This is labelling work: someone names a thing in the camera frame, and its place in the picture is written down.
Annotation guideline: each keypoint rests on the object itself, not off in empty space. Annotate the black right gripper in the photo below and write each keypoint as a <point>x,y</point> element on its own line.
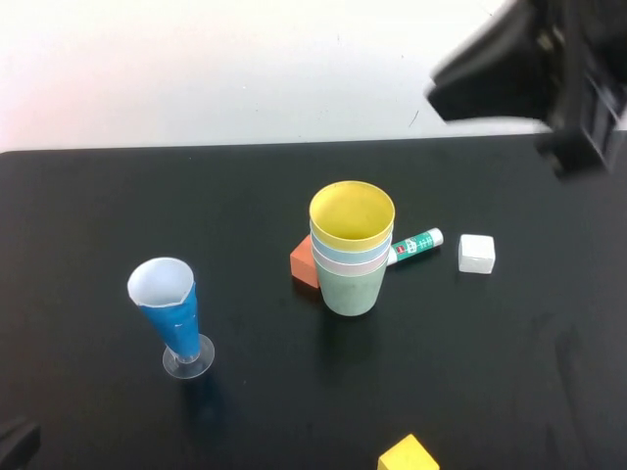
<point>588,98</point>

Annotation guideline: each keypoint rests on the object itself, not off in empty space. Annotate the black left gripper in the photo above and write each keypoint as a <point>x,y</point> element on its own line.
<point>17,443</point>

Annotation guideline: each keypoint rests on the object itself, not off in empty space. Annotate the yellow plastic cup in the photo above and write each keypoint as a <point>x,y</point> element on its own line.
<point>352,215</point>

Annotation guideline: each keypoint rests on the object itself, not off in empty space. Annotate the light blue plastic cup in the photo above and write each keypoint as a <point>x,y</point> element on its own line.
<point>343,253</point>

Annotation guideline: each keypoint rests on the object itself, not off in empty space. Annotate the pink plastic cup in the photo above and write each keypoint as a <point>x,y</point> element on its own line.
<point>343,268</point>

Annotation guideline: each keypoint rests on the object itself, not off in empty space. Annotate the white block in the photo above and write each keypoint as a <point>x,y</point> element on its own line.
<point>476,254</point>

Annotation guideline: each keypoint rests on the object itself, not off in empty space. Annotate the tall glass with blue paper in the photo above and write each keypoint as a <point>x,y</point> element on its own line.
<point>176,325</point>

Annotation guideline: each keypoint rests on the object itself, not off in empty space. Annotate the green white glue stick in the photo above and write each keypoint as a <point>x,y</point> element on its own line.
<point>416,245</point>

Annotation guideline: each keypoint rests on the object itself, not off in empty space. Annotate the green plastic cup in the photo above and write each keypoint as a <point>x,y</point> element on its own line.
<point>350,296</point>

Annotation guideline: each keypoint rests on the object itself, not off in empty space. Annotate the orange block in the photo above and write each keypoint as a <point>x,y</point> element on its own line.
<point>303,264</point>

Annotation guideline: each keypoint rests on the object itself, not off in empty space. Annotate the large yellow block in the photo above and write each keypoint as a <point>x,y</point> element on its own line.
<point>406,455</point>

